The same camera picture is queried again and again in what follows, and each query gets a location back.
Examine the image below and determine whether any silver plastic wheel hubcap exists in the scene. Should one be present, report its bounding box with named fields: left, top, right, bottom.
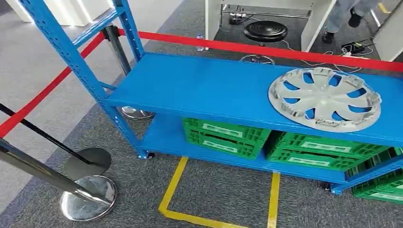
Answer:
left=268, top=66, right=382, bottom=133

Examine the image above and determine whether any blue metal shelf rack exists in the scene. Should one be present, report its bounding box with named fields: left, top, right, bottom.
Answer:
left=19, top=0, right=403, bottom=196

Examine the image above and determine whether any green plastic crate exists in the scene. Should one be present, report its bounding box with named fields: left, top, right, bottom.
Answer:
left=182, top=117, right=271, bottom=160
left=264, top=131, right=389, bottom=172
left=345, top=147, right=403, bottom=205

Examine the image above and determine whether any yellow floor tape strip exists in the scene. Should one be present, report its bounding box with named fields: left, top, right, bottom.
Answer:
left=158, top=208, right=249, bottom=228
left=267, top=172, right=281, bottom=228
left=158, top=156, right=189, bottom=218

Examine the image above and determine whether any red barrier belt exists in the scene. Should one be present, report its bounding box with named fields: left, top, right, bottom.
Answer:
left=0, top=31, right=106, bottom=138
left=118, top=28, right=403, bottom=73

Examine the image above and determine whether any black round stool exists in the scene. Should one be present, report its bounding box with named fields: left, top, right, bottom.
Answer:
left=243, top=20, right=288, bottom=43

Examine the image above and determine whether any white power strip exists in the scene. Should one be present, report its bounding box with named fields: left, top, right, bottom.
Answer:
left=229, top=12, right=248, bottom=25

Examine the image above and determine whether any white desk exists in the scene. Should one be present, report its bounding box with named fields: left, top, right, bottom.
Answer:
left=204, top=0, right=336, bottom=53
left=373, top=0, right=403, bottom=62

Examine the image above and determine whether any black power strip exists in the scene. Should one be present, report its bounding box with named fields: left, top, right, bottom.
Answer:
left=341, top=41, right=366, bottom=55

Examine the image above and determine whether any person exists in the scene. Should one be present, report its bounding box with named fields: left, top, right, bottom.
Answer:
left=322, top=0, right=378, bottom=45

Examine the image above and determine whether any white cabinet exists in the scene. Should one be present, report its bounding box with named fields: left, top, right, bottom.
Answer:
left=4, top=0, right=115, bottom=28

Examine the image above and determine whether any chrome ring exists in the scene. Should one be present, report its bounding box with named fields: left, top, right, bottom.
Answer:
left=240, top=54, right=275, bottom=65

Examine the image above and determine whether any chrome stanchion post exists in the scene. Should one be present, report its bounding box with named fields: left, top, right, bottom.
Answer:
left=0, top=138, right=118, bottom=222
left=101, top=24, right=155, bottom=121

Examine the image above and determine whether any black stanchion post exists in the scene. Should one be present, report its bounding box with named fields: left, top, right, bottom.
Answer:
left=0, top=102, right=112, bottom=181

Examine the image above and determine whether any white floor cable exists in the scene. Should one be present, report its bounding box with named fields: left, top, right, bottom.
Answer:
left=281, top=38, right=363, bottom=74

